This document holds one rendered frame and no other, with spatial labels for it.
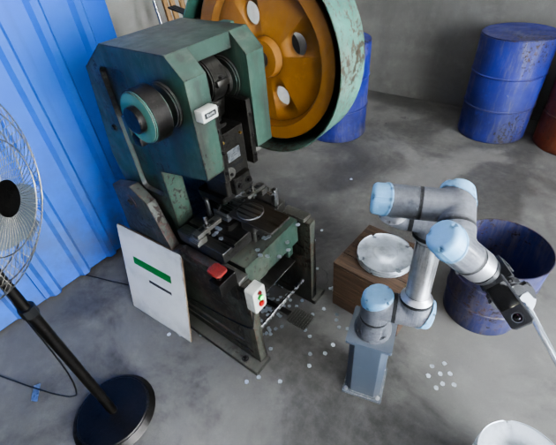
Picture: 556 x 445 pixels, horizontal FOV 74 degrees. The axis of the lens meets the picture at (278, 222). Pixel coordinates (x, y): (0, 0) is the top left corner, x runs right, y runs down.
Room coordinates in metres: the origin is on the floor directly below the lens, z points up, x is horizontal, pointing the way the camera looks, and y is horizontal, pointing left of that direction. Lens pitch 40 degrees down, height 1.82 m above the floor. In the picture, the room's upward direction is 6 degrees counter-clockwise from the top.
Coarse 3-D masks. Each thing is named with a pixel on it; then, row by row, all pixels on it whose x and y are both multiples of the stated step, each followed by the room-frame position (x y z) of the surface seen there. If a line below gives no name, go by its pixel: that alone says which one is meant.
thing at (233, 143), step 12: (228, 120) 1.44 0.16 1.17; (228, 132) 1.34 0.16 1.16; (240, 132) 1.38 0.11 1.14; (228, 144) 1.33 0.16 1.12; (240, 144) 1.38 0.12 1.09; (228, 156) 1.32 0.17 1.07; (240, 156) 1.38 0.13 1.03; (228, 168) 1.32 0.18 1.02; (240, 168) 1.37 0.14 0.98; (216, 180) 1.33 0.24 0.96; (240, 180) 1.32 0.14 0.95; (228, 192) 1.30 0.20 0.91; (240, 192) 1.31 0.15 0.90
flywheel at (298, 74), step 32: (224, 0) 1.81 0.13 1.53; (256, 0) 1.70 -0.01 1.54; (288, 0) 1.60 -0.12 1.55; (320, 0) 1.49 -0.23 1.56; (256, 32) 1.71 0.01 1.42; (288, 32) 1.60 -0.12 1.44; (320, 32) 1.46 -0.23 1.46; (288, 64) 1.61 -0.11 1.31; (320, 64) 1.50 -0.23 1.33; (320, 96) 1.46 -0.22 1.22; (288, 128) 1.58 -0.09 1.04
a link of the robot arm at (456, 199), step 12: (456, 180) 0.64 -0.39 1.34; (432, 192) 0.62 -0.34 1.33; (444, 192) 0.62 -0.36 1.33; (456, 192) 0.61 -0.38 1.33; (468, 192) 0.61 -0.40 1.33; (432, 204) 0.60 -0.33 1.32; (444, 204) 0.59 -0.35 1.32; (456, 204) 0.59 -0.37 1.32; (468, 204) 0.58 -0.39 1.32; (420, 216) 0.60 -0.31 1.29; (432, 216) 0.59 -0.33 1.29; (444, 216) 0.57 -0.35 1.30; (456, 216) 0.56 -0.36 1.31; (468, 216) 0.56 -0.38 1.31
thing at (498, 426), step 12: (504, 420) 0.52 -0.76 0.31; (492, 432) 0.48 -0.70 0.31; (504, 432) 0.48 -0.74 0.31; (516, 432) 0.48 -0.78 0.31; (528, 432) 0.47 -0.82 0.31; (480, 444) 0.45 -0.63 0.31; (492, 444) 0.44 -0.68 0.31; (504, 444) 0.44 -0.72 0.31; (516, 444) 0.44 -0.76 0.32; (528, 444) 0.43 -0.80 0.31; (540, 444) 0.43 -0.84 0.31; (552, 444) 0.43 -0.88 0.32
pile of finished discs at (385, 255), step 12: (372, 240) 1.45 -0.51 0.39; (384, 240) 1.44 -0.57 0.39; (396, 240) 1.43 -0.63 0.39; (360, 252) 1.38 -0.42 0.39; (372, 252) 1.37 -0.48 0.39; (384, 252) 1.35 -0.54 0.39; (396, 252) 1.34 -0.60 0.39; (408, 252) 1.34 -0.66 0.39; (360, 264) 1.32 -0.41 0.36; (372, 264) 1.28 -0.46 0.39; (384, 264) 1.27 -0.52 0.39; (396, 264) 1.26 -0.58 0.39; (408, 264) 1.26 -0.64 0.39; (384, 276) 1.22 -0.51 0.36; (396, 276) 1.21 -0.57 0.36
